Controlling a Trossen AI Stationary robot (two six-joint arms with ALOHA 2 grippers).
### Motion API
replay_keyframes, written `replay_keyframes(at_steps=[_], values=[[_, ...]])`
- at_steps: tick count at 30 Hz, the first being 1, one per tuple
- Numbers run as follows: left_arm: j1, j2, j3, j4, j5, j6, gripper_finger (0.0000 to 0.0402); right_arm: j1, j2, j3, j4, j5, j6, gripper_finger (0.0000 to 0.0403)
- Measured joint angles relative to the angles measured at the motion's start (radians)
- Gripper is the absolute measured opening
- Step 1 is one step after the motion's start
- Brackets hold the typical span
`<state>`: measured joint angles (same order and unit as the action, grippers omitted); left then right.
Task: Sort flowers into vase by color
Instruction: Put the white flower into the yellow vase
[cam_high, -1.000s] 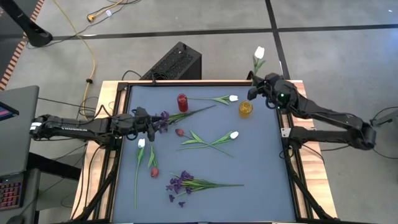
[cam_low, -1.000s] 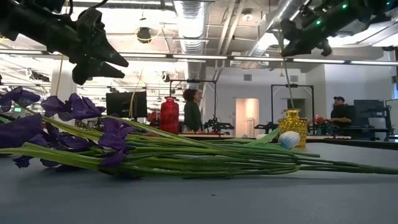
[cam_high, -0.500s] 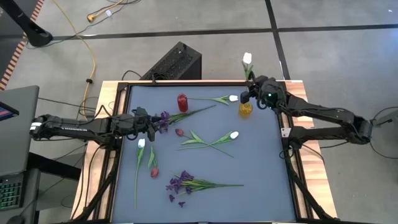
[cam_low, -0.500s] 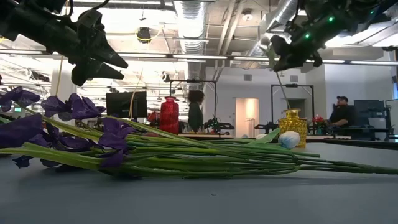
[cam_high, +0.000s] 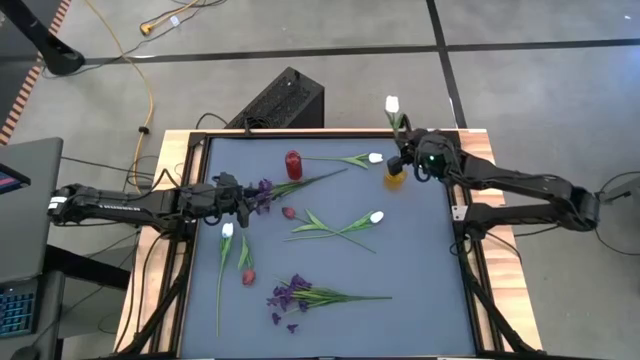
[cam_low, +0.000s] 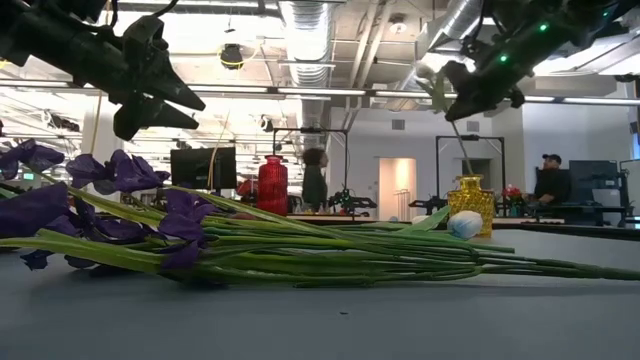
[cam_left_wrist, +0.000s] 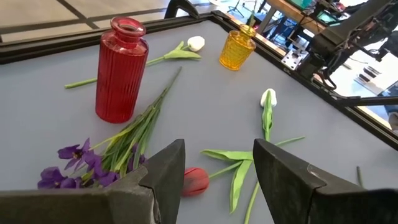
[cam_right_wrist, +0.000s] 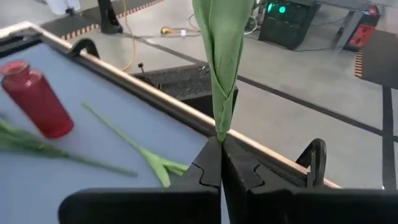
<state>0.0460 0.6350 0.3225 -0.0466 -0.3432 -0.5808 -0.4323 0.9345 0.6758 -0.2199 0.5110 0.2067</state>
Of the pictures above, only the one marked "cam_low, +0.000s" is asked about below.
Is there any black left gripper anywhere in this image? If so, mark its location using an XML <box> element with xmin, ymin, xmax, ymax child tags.
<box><xmin>72</xmin><ymin>42</ymin><xmax>207</xmax><ymax>142</ymax></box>

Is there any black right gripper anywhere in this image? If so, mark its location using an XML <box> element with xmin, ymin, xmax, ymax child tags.
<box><xmin>442</xmin><ymin>18</ymin><xmax>577</xmax><ymax>123</ymax></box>

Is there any white artificial tulip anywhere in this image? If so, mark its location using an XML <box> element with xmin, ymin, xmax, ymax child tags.
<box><xmin>397</xmin><ymin>204</ymin><xmax>485</xmax><ymax>241</ymax></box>
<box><xmin>414</xmin><ymin>60</ymin><xmax>475</xmax><ymax>177</ymax></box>

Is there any purple artificial iris stem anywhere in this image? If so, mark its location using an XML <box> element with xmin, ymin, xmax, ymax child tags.
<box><xmin>0</xmin><ymin>138</ymin><xmax>516</xmax><ymax>254</ymax></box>
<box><xmin>157</xmin><ymin>188</ymin><xmax>640</xmax><ymax>289</ymax></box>
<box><xmin>0</xmin><ymin>182</ymin><xmax>484</xmax><ymax>289</ymax></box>
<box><xmin>65</xmin><ymin>148</ymin><xmax>516</xmax><ymax>254</ymax></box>

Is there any yellow glass vase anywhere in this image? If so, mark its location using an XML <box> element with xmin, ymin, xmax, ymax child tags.
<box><xmin>446</xmin><ymin>173</ymin><xmax>496</xmax><ymax>239</ymax></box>

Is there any red glass vase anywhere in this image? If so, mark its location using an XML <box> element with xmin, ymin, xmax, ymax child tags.
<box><xmin>256</xmin><ymin>154</ymin><xmax>290</xmax><ymax>217</ymax></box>

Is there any white ceiling light strip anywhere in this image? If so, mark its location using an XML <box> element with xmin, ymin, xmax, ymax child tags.
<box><xmin>523</xmin><ymin>94</ymin><xmax>640</xmax><ymax>107</ymax></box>
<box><xmin>188</xmin><ymin>83</ymin><xmax>271</xmax><ymax>94</ymax></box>
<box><xmin>277</xmin><ymin>87</ymin><xmax>368</xmax><ymax>97</ymax></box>

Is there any black computer monitor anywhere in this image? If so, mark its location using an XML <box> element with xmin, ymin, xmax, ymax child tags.
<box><xmin>169</xmin><ymin>146</ymin><xmax>238</xmax><ymax>192</ymax></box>

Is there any black ceiling dome device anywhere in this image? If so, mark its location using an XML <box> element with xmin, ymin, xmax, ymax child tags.
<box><xmin>219</xmin><ymin>43</ymin><xmax>245</xmax><ymax>71</ymax></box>

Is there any red background flower bunch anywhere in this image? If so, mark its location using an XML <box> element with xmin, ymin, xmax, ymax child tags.
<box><xmin>501</xmin><ymin>184</ymin><xmax>524</xmax><ymax>217</ymax></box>

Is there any seated person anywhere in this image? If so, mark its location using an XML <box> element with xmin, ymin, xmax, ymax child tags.
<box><xmin>524</xmin><ymin>153</ymin><xmax>572</xmax><ymax>206</ymax></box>

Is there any dark desk monitor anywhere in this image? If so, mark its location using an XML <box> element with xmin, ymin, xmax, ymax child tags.
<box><xmin>568</xmin><ymin>159</ymin><xmax>620</xmax><ymax>207</ymax></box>

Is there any black background desk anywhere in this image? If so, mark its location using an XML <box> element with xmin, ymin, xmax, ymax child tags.
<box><xmin>519</xmin><ymin>203</ymin><xmax>640</xmax><ymax>229</ymax></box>

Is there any light grey desk monitor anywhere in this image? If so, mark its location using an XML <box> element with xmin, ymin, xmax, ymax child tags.
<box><xmin>619</xmin><ymin>158</ymin><xmax>640</xmax><ymax>217</ymax></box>

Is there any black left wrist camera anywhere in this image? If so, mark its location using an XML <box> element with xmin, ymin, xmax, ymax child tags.
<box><xmin>122</xmin><ymin>14</ymin><xmax>169</xmax><ymax>64</ymax></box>

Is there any silver ventilation duct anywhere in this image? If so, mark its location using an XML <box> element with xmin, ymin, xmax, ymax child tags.
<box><xmin>278</xmin><ymin>0</ymin><xmax>335</xmax><ymax>132</ymax></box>
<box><xmin>414</xmin><ymin>0</ymin><xmax>496</xmax><ymax>64</ymax></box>

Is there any yellow hanging cable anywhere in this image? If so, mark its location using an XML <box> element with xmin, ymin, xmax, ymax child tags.
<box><xmin>207</xmin><ymin>110</ymin><xmax>231</xmax><ymax>190</ymax></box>

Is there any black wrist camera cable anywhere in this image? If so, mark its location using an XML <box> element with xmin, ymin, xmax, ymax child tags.
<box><xmin>147</xmin><ymin>0</ymin><xmax>180</xmax><ymax>20</ymax></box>

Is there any black aluminium rig frame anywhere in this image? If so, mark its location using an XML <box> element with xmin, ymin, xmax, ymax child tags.
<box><xmin>492</xmin><ymin>219</ymin><xmax>640</xmax><ymax>242</ymax></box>

